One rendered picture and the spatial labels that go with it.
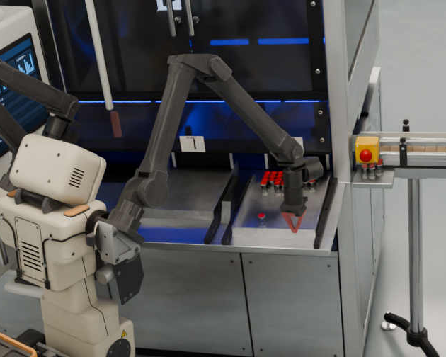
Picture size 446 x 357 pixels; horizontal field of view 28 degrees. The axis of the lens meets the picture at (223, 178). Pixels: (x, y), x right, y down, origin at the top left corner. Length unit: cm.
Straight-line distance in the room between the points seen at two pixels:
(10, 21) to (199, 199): 83
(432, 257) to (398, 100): 173
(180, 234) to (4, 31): 83
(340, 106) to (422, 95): 290
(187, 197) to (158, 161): 69
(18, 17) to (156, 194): 87
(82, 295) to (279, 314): 107
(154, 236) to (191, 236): 12
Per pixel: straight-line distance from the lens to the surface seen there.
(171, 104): 234
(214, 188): 303
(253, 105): 250
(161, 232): 283
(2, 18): 285
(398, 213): 449
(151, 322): 355
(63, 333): 262
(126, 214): 227
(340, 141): 292
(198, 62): 237
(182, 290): 340
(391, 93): 577
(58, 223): 228
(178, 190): 305
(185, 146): 305
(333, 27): 276
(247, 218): 283
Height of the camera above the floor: 236
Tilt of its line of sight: 29 degrees down
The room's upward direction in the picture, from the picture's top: 8 degrees counter-clockwise
